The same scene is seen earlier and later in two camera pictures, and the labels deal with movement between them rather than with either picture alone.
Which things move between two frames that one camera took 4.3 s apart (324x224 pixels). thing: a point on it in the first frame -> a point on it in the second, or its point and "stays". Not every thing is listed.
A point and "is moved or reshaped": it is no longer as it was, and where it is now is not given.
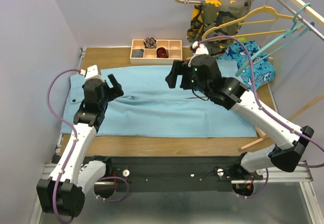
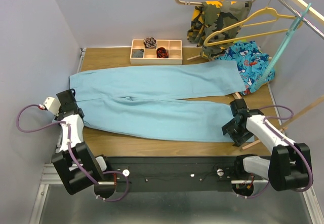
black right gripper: x=177 y=68 -> x=239 y=139
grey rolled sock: x=137 y=53 stays
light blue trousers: x=149 y=107 is moved or reshaped
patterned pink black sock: x=150 y=42 stays
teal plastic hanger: x=296 y=27 -> x=297 y=22
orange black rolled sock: x=162 y=52 stays
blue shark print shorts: x=263 y=67 stays
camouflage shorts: x=210 y=13 stays
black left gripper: x=116 y=89 -> x=61 y=111
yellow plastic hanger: x=237 y=21 -> x=266 y=15
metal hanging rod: x=311 y=27 stays
